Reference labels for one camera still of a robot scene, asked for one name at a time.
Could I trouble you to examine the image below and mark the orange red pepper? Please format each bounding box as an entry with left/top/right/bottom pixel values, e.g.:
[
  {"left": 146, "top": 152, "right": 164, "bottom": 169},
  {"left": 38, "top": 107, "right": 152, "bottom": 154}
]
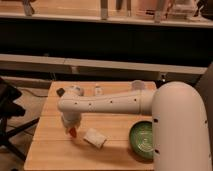
[{"left": 69, "top": 127, "right": 77, "bottom": 138}]

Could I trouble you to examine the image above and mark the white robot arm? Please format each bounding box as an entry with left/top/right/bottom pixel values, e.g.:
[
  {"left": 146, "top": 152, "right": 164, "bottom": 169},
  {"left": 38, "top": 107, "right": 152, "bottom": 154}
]
[{"left": 58, "top": 82, "right": 213, "bottom": 171}]

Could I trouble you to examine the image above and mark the green ceramic bowl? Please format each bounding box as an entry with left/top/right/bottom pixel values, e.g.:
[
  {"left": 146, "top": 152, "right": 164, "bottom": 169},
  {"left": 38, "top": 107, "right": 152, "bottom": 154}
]
[{"left": 129, "top": 121, "right": 154, "bottom": 160}]

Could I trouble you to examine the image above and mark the black phone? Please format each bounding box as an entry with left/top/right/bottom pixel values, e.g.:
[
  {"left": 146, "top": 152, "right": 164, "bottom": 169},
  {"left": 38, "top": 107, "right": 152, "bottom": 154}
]
[{"left": 56, "top": 88, "right": 65, "bottom": 97}]

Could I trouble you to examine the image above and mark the white small bottle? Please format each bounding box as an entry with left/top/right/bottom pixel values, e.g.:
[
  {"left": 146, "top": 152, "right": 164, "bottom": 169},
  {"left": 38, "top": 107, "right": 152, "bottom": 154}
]
[{"left": 94, "top": 84, "right": 103, "bottom": 96}]

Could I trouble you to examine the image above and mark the black office chair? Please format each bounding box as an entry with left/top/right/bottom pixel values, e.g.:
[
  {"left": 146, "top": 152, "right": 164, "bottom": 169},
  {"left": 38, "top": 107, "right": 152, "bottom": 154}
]
[{"left": 0, "top": 77, "right": 39, "bottom": 161}]

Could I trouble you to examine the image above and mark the white paper cup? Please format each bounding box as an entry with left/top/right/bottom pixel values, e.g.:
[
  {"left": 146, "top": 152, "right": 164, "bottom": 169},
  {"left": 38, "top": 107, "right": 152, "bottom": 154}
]
[{"left": 131, "top": 80, "right": 145, "bottom": 90}]

